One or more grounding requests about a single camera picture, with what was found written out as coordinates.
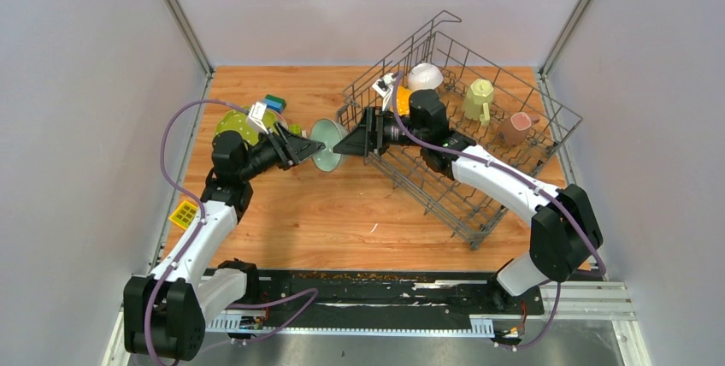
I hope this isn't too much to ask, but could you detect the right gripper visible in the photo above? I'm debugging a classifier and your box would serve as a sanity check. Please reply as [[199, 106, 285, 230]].
[[333, 106, 427, 157]]

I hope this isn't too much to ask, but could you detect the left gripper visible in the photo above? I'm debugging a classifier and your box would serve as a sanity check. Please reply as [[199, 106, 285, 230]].
[[239, 121, 326, 182]]

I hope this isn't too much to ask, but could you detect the pale green bowl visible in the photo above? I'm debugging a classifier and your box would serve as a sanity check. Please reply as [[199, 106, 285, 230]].
[[309, 118, 347, 173]]

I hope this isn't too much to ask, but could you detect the green polka dot plate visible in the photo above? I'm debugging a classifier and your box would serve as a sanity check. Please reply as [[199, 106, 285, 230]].
[[214, 109, 288, 145]]

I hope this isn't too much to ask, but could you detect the yellow bowl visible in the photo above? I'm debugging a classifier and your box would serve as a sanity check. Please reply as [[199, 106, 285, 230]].
[[396, 86, 412, 117]]

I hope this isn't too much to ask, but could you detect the white bowl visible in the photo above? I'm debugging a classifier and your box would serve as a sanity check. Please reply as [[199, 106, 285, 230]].
[[407, 62, 444, 92]]

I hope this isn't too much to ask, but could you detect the pale yellow mug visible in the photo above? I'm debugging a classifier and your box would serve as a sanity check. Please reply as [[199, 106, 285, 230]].
[[463, 79, 494, 127]]

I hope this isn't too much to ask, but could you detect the grey wire dish rack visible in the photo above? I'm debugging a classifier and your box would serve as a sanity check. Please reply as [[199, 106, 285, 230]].
[[336, 10, 582, 250]]

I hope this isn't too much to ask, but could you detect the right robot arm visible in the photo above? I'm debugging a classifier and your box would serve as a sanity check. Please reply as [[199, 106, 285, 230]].
[[333, 89, 605, 313]]

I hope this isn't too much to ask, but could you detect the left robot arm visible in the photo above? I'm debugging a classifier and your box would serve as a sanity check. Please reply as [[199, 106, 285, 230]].
[[123, 123, 326, 363]]

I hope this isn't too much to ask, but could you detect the green blue toy block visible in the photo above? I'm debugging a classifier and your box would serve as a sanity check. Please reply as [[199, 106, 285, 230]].
[[264, 94, 286, 114]]

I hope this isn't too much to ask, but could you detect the yellow toy brick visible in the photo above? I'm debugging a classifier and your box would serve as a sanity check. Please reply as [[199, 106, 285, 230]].
[[168, 200, 198, 231]]

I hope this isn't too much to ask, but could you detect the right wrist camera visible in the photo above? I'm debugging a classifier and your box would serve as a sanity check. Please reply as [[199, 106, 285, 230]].
[[371, 73, 397, 110]]

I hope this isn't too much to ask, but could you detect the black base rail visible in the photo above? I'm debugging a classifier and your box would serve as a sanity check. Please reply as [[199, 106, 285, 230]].
[[203, 269, 545, 339]]

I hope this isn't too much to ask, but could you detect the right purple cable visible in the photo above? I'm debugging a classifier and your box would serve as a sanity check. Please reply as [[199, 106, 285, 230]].
[[391, 71, 607, 279]]

